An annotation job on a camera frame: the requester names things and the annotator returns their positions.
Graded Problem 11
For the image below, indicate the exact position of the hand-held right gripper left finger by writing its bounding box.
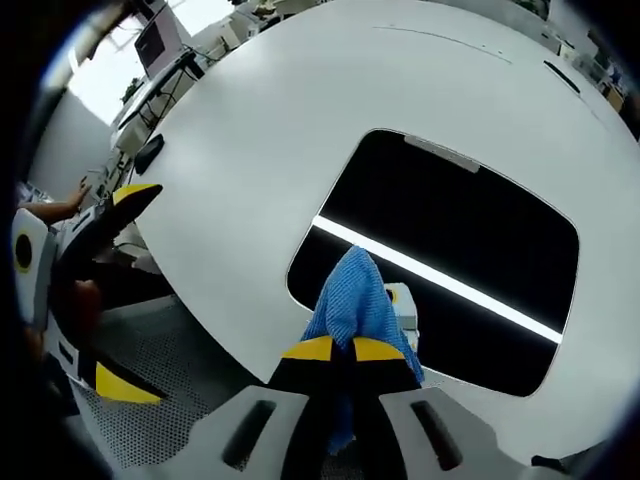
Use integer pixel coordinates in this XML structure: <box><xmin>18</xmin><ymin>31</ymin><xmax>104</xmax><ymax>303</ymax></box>
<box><xmin>113</xmin><ymin>334</ymin><xmax>352</xmax><ymax>480</ymax></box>

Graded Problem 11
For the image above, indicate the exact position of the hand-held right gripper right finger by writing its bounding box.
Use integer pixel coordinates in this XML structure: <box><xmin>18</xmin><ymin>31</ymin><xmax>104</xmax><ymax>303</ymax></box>
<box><xmin>348</xmin><ymin>335</ymin><xmax>532</xmax><ymax>480</ymax></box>

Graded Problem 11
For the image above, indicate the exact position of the blue cleaning cloth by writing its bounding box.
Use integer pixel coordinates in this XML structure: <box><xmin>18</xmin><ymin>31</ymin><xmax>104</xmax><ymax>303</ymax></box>
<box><xmin>298</xmin><ymin>244</ymin><xmax>427</xmax><ymax>457</ymax></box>

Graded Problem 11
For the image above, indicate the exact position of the dark mirror with white frame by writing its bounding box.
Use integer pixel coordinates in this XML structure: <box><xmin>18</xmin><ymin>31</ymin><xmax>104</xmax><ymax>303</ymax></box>
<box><xmin>285</xmin><ymin>128</ymin><xmax>581</xmax><ymax>399</ymax></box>

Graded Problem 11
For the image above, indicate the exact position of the person's left hand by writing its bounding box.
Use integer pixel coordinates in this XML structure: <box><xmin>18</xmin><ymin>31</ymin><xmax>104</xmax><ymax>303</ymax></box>
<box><xmin>73</xmin><ymin>278</ymin><xmax>105</xmax><ymax>347</ymax></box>

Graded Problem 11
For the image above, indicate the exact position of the grey mesh office chair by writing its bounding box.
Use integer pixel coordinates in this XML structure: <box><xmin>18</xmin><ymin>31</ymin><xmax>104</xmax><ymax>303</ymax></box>
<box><xmin>63</xmin><ymin>293</ymin><xmax>282</xmax><ymax>480</ymax></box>

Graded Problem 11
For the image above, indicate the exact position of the small black device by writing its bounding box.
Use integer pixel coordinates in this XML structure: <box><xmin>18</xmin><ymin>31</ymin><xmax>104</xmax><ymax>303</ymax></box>
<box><xmin>133</xmin><ymin>132</ymin><xmax>166</xmax><ymax>175</ymax></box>

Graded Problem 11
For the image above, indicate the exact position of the black folding stand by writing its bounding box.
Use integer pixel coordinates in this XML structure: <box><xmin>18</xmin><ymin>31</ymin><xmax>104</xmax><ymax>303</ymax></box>
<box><xmin>116</xmin><ymin>48</ymin><xmax>207</xmax><ymax>132</ymax></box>

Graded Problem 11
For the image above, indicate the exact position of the laptop screen on stand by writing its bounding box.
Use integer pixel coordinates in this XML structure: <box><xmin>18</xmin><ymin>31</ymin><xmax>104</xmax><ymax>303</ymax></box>
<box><xmin>133</xmin><ymin>13</ymin><xmax>184</xmax><ymax>72</ymax></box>

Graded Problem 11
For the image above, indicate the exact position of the black remote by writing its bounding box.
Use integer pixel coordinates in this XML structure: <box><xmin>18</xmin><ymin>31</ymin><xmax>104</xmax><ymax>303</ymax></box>
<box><xmin>541</xmin><ymin>59</ymin><xmax>582</xmax><ymax>95</ymax></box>

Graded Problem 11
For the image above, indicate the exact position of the thin white cable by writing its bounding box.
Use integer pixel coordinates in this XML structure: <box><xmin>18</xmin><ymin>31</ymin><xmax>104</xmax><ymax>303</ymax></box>
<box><xmin>371</xmin><ymin>24</ymin><xmax>515</xmax><ymax>66</ymax></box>

